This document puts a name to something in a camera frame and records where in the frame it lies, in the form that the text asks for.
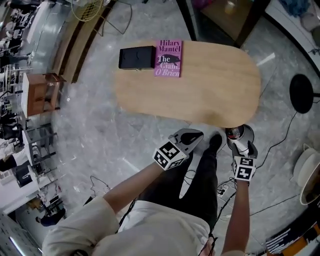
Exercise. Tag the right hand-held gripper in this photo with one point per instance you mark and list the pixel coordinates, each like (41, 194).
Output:
(245, 170)

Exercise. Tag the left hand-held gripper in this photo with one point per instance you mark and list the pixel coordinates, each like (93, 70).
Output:
(167, 155)

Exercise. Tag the black waste bin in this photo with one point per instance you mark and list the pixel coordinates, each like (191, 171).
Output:
(246, 135)

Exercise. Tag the person's right forearm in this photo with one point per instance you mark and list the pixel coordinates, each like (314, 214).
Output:
(237, 212)

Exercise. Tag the person's left forearm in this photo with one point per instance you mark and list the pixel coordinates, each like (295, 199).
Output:
(132, 187)

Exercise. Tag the wooden coffee table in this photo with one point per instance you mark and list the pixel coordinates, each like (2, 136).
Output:
(200, 95)

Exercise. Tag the person's right black shoe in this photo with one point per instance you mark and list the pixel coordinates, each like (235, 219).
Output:
(215, 142)

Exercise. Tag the white power strip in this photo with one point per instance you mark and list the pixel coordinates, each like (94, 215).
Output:
(223, 190)

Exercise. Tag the person's black trousers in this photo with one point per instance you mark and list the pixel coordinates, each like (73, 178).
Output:
(200, 185)

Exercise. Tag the round white basket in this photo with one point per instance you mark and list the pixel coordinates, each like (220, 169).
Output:
(307, 175)

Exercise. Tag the black round-base standing fan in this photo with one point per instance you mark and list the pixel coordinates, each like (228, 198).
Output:
(301, 93)

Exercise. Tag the pink book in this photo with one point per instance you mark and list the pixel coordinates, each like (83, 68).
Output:
(168, 60)

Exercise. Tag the black box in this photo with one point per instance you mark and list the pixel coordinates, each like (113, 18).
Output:
(136, 58)

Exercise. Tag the black striped orange bag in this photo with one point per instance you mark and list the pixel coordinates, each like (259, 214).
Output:
(287, 242)

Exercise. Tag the person's white shirt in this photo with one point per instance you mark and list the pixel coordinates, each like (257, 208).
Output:
(137, 232)

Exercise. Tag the black glass-door fridge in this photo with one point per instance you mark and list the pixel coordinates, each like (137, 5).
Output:
(217, 25)

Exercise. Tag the beige bag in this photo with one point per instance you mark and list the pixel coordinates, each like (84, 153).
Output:
(311, 25)

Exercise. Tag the wooden steps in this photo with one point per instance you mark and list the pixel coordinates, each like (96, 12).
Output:
(75, 45)

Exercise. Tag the blue cloth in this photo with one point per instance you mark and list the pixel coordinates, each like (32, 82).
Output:
(293, 7)

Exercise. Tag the brown wooden cabinet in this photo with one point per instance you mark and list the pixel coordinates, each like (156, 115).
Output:
(40, 96)

